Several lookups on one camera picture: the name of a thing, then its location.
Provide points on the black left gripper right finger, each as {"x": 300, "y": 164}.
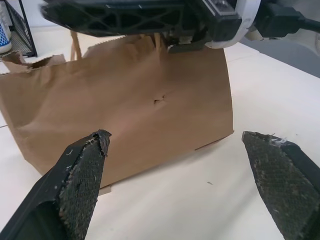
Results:
{"x": 280, "y": 180}

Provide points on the white and blue container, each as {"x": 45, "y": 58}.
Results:
{"x": 3, "y": 35}

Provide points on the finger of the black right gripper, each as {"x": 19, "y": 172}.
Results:
{"x": 187, "y": 45}
{"x": 112, "y": 17}

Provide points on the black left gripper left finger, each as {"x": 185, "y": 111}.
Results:
{"x": 75, "y": 190}

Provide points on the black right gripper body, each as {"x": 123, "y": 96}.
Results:
{"x": 222, "y": 20}

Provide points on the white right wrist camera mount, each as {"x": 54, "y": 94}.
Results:
{"x": 246, "y": 17}

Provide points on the brown paper bag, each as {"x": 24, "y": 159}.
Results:
{"x": 120, "y": 107}

